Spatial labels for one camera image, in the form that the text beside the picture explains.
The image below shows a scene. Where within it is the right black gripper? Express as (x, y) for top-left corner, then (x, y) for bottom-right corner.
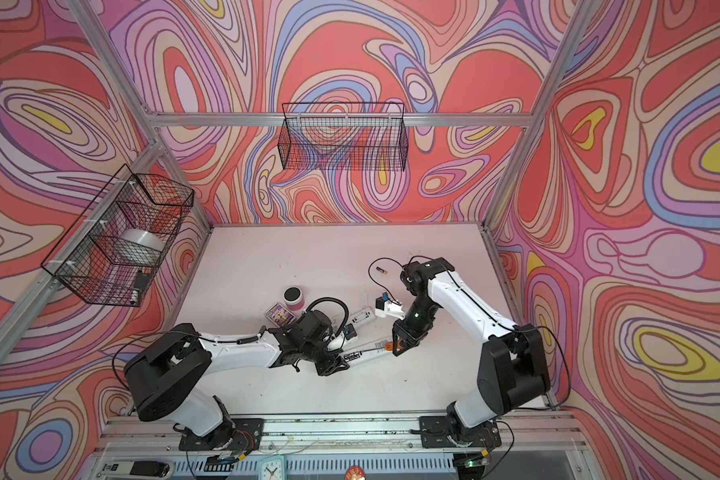
(392, 296), (440, 357)

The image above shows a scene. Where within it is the orange handled screwdriver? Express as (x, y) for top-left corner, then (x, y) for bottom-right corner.
(352, 341), (394, 355)

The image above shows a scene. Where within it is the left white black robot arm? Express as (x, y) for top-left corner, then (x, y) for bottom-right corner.
(124, 310), (349, 450)

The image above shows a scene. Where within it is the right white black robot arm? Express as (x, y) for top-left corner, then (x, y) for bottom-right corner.
(392, 257), (551, 447)

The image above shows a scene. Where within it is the purple card box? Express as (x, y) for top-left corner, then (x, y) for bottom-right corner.
(265, 303), (296, 328)

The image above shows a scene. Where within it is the pink round speaker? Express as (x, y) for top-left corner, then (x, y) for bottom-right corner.
(283, 286), (304, 311)

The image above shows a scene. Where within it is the red round button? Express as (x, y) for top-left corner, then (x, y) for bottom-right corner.
(344, 465), (367, 480)

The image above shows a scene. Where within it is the small white clock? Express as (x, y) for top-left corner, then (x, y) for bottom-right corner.
(257, 455), (287, 480)

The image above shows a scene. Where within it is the white tape roll in basket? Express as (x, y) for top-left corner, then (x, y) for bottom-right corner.
(114, 229), (165, 266)

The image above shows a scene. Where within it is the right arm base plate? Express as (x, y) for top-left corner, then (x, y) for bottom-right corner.
(411, 415), (502, 451)

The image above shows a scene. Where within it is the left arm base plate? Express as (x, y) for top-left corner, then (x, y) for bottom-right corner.
(179, 417), (265, 453)

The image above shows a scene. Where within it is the black white device on rail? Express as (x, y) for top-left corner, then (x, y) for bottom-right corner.
(95, 460), (175, 480)

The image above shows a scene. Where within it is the black wire basket on back wall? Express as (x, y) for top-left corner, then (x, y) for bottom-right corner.
(277, 101), (409, 172)

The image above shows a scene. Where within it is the black wire basket on wall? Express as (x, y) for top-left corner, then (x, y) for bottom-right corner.
(277, 101), (409, 172)
(41, 166), (195, 308)

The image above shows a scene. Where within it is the black wire basket on left wall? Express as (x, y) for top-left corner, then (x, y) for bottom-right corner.
(41, 166), (195, 308)

